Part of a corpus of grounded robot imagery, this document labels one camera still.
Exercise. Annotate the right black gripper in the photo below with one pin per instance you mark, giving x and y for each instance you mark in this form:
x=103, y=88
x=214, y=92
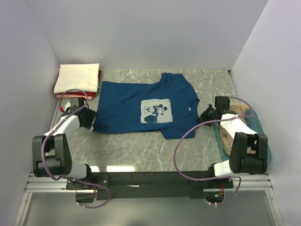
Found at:
x=202, y=117

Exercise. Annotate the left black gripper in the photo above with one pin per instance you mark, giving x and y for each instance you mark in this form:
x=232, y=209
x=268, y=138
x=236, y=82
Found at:
x=91, y=114

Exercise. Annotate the blue printed t shirt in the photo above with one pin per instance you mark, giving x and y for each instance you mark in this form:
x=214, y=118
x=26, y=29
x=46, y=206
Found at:
x=169, y=106

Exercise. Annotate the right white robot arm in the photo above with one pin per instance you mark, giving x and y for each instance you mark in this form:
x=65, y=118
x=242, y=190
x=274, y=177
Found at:
x=249, y=150

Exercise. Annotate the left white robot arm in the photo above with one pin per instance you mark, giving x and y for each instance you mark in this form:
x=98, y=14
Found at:
x=50, y=152

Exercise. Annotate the tan t shirt in bin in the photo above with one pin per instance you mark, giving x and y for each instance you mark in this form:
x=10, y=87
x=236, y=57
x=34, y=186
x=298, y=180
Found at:
x=226, y=139

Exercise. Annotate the folded pink t shirt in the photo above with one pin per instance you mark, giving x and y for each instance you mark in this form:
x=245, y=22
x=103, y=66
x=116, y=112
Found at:
x=70, y=96

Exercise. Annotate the teal plastic bin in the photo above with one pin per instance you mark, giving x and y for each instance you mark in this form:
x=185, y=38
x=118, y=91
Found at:
x=253, y=123

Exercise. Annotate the folded cream t shirt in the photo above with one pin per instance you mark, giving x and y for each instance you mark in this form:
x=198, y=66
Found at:
x=77, y=76

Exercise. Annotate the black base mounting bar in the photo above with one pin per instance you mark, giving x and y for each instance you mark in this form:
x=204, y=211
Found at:
x=154, y=184

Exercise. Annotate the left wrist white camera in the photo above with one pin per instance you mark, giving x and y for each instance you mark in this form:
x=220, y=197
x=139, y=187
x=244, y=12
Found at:
x=65, y=107

